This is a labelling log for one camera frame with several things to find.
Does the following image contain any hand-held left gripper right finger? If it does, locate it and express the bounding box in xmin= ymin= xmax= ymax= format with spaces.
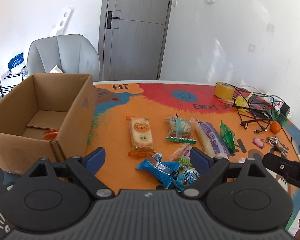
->
xmin=182 ymin=147 xmax=273 ymax=200

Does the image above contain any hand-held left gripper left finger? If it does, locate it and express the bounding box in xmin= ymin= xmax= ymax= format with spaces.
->
xmin=22 ymin=147 xmax=115 ymax=201

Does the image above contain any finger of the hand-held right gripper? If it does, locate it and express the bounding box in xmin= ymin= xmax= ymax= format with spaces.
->
xmin=262 ymin=152 xmax=300 ymax=180

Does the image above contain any pink snack packet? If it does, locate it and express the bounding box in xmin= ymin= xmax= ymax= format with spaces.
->
xmin=169 ymin=144 xmax=192 ymax=162

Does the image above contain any light blue printed snack packet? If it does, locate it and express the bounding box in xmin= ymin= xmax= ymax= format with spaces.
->
xmin=174 ymin=166 xmax=201 ymax=193

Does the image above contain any green snack packet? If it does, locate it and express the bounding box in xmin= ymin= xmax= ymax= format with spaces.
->
xmin=219 ymin=121 xmax=237 ymax=156

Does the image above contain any brown cardboard box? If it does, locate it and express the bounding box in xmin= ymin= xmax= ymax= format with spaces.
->
xmin=0 ymin=73 xmax=96 ymax=175

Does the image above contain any rice cracker packet orange label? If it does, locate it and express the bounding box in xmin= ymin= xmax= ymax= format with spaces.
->
xmin=126 ymin=116 xmax=156 ymax=158

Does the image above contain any orange red snack packet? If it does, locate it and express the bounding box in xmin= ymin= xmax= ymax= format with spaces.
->
xmin=42 ymin=129 xmax=60 ymax=140

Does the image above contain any bunch of keys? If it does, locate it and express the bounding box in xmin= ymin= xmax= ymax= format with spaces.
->
xmin=266 ymin=136 xmax=289 ymax=158

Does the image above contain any purple bread packet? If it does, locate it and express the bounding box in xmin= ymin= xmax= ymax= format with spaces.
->
xmin=194 ymin=119 xmax=232 ymax=160

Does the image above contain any biscuit packet with teal band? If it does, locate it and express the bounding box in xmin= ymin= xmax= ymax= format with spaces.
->
xmin=164 ymin=116 xmax=197 ymax=145

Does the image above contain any small orange fruit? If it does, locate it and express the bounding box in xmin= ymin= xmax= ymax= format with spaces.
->
xmin=270 ymin=121 xmax=282 ymax=134

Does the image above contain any black power adapter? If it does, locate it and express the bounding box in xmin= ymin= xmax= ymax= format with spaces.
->
xmin=280 ymin=104 xmax=292 ymax=117

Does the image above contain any white power strip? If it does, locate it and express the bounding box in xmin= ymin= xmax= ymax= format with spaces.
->
xmin=264 ymin=97 xmax=282 ymax=113

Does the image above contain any colourful printed table mat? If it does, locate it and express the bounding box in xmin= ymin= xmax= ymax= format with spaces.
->
xmin=0 ymin=80 xmax=300 ymax=240

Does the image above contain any yellow crumpled wrapper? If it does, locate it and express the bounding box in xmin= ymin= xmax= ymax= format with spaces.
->
xmin=234 ymin=92 xmax=253 ymax=110

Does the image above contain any yellow tape roll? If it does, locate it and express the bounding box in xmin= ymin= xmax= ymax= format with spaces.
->
xmin=214 ymin=82 xmax=237 ymax=101

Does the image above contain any grey chair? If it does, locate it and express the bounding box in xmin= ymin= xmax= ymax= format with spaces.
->
xmin=27 ymin=34 xmax=101 ymax=82

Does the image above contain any black metal rack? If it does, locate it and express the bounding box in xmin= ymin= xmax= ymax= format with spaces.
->
xmin=0 ymin=71 xmax=28 ymax=103

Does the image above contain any grey door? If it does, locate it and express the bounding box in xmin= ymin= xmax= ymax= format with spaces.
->
xmin=98 ymin=0 xmax=176 ymax=82

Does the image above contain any blue plastic bag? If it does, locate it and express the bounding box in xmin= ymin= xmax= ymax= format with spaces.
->
xmin=7 ymin=52 xmax=24 ymax=71

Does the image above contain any white foam board with holes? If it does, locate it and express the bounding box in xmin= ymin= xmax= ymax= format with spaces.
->
xmin=47 ymin=7 xmax=73 ymax=38

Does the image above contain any pink keychain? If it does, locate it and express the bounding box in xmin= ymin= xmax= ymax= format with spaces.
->
xmin=252 ymin=137 xmax=266 ymax=148

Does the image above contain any tangle of black cables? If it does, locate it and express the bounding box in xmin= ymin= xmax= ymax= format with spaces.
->
xmin=231 ymin=85 xmax=275 ymax=131

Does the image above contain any black door handle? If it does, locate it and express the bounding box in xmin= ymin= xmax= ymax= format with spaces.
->
xmin=107 ymin=10 xmax=121 ymax=29

